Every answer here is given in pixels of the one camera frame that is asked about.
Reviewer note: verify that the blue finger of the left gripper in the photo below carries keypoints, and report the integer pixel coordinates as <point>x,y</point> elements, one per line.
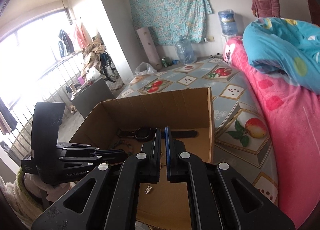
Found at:
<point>108,152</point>
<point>109,158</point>

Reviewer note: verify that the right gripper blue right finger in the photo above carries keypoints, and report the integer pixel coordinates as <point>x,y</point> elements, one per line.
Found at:
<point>219,196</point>

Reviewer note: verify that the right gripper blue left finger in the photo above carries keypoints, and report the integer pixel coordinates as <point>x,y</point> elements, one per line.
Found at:
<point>107,197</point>

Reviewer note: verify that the pink strap digital watch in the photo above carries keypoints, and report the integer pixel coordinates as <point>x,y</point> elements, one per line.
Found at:
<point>145,134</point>

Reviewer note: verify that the white gloved left hand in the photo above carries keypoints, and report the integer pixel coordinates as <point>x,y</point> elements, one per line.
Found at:
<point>35,185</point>

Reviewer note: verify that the grey cabinet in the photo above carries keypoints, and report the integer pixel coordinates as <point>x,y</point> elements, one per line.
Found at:
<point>86,100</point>

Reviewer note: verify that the fruit pattern table cover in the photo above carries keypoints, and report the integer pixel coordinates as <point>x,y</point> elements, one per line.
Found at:
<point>241,135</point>

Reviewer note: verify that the metal balcony railing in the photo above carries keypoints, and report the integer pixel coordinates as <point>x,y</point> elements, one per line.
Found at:
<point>51,87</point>

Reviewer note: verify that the white plastic bags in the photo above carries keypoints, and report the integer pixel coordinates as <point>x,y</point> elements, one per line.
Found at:
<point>145,69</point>

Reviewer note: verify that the pile of clothes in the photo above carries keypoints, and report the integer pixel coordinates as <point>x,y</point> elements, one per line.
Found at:
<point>91,55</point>

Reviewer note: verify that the green can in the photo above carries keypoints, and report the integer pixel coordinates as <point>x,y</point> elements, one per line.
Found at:
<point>164,62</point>

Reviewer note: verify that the pink floral quilt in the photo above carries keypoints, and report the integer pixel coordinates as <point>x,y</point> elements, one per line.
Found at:
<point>292,115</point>

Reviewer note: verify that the hanging pink garment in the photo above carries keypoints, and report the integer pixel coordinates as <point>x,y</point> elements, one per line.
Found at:
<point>82,35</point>

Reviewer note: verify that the empty water jug on floor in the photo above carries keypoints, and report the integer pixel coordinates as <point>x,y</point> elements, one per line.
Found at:
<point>185,52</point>

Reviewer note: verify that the hanging dark jacket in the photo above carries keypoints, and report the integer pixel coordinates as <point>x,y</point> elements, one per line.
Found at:
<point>65,44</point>

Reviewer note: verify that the blue patterned quilt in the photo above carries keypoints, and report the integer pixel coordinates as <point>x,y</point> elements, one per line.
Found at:
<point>291,46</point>

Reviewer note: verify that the teal floral wall cloth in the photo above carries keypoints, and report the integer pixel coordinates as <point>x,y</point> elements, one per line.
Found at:
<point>172,20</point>

